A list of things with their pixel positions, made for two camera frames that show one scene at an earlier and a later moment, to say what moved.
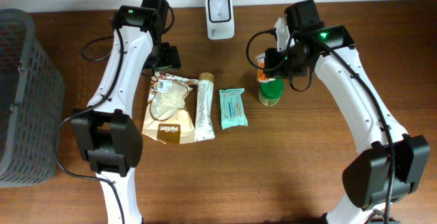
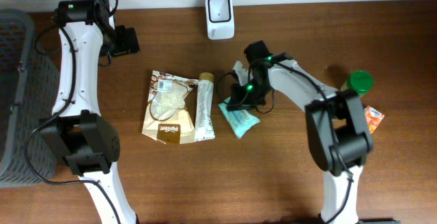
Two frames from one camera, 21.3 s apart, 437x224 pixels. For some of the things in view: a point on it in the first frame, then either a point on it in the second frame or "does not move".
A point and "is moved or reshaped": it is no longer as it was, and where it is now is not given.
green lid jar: [271, 92] is moved or reshaped
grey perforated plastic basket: [32, 102] does not move
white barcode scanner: [220, 18] does not move
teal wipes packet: [233, 112] is moved or reshaped
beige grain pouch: [166, 119] does not move
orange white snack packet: [261, 75] is moved or reshaped
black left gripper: [169, 57] to [127, 41]
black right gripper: [274, 68] to [248, 101]
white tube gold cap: [204, 124] does not move
